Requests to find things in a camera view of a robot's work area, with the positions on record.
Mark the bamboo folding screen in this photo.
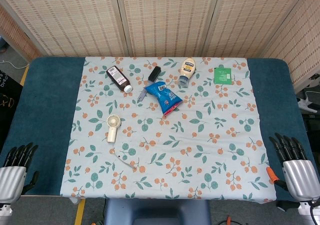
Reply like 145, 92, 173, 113
0, 0, 320, 91

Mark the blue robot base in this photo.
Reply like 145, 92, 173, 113
103, 199, 212, 225

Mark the white power strip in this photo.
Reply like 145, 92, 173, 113
296, 97, 320, 114

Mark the blue snack bag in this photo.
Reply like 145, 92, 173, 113
143, 80, 184, 117

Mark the small white handheld fan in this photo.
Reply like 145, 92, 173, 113
106, 113, 122, 144

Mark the black printed bag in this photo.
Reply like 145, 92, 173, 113
0, 69, 24, 151

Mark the brown bottle white cap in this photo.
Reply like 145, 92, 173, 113
105, 65, 133, 94

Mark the green square packet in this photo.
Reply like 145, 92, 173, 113
213, 67, 232, 85

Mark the floral tablecloth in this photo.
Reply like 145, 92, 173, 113
60, 56, 277, 203

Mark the teal blue table cover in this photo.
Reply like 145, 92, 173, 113
0, 56, 316, 203

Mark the white cable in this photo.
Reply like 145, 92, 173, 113
0, 60, 30, 70

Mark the mayonnaise squeeze bottle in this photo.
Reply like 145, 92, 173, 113
178, 57, 197, 88

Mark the black bristle brush grey handle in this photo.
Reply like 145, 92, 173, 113
137, 65, 161, 102

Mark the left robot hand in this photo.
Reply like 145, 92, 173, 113
0, 142, 40, 203

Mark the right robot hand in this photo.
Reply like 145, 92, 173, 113
268, 132, 320, 202

